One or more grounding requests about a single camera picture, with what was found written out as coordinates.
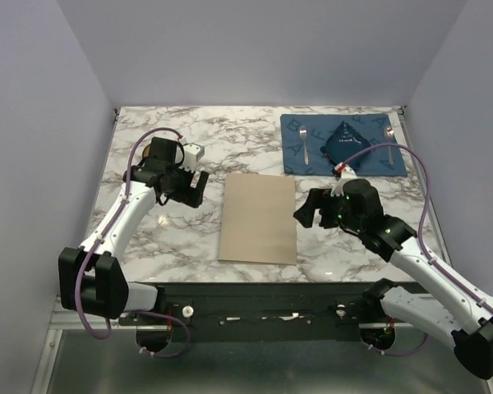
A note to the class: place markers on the dark blue ceramic dish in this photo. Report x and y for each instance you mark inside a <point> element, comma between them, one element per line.
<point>343,143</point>

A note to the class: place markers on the blue cloth placemat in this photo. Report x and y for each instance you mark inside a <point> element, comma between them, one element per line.
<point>314,144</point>

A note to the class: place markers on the silver fork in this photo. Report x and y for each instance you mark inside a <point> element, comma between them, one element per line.
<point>303,136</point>

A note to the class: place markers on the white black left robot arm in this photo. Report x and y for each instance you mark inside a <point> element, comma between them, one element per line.
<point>90,276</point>

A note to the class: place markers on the beige ceramic bowl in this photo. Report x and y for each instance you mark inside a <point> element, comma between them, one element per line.
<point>146,151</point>

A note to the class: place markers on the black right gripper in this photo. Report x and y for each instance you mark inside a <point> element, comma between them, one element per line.
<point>318,198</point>

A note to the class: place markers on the silver spoon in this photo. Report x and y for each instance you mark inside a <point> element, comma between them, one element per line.
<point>389,135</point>

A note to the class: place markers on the aluminium frame rail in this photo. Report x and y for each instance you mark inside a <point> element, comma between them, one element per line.
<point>63,319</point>

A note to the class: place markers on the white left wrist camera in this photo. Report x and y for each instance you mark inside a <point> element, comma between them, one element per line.
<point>193,153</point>

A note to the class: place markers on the black mounting base rail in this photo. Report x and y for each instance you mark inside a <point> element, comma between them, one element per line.
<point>341,311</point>

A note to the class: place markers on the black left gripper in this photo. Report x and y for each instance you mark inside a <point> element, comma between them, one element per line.
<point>189,195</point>

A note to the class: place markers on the beige paper folder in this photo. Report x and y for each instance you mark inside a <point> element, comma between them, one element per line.
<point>257,220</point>

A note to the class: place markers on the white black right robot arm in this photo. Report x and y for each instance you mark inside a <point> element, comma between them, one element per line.
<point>462,315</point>

